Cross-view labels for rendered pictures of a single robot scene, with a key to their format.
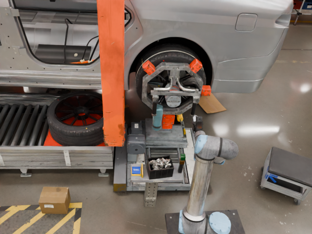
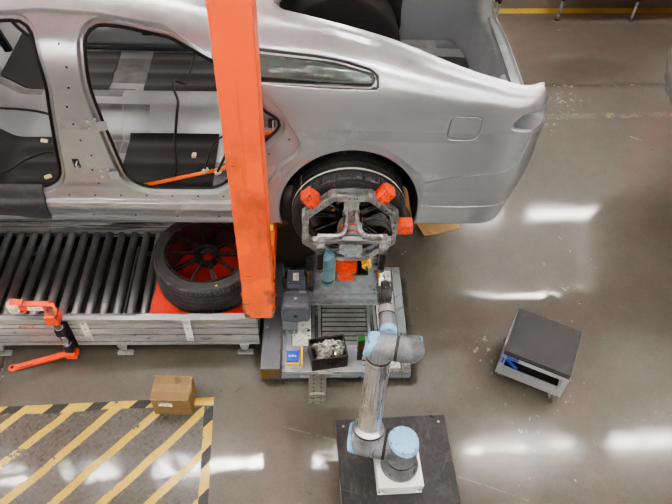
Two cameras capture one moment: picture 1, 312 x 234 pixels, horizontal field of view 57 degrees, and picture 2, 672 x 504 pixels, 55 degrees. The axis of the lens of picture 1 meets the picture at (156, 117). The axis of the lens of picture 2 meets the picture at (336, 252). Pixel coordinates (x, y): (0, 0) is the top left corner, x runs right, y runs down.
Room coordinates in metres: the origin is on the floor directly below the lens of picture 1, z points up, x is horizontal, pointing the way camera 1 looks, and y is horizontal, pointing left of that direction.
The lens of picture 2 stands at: (-0.31, -0.19, 3.57)
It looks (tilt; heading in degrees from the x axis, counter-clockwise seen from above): 50 degrees down; 3
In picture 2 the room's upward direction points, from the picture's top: 3 degrees clockwise
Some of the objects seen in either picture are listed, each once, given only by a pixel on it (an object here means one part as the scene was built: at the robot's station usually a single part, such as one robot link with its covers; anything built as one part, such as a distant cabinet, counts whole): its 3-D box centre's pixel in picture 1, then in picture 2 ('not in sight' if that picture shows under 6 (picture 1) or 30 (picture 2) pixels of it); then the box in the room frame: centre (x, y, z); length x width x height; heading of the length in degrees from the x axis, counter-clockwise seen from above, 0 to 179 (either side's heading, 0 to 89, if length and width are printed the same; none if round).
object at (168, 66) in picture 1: (171, 89); (349, 226); (2.19, -0.12, 0.85); 0.54 x 0.07 x 0.54; 97
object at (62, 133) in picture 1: (82, 118); (208, 261); (2.20, 0.75, 0.39); 0.66 x 0.66 x 0.24
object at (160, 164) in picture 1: (159, 166); (327, 352); (1.56, -0.07, 0.51); 0.20 x 0.14 x 0.13; 106
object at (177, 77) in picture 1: (187, 81); (370, 220); (2.08, -0.23, 1.03); 0.19 x 0.18 x 0.11; 7
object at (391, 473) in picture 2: not in sight; (400, 459); (1.03, -0.49, 0.43); 0.19 x 0.19 x 0.10
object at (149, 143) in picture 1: (163, 133); (342, 280); (2.36, -0.10, 0.13); 0.50 x 0.36 x 0.10; 97
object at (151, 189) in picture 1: (151, 189); (317, 379); (1.55, -0.02, 0.21); 0.10 x 0.10 x 0.42; 7
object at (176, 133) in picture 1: (164, 120); (344, 262); (2.36, -0.10, 0.32); 0.40 x 0.30 x 0.28; 97
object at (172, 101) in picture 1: (172, 94); (350, 235); (2.12, -0.13, 0.85); 0.21 x 0.14 x 0.14; 7
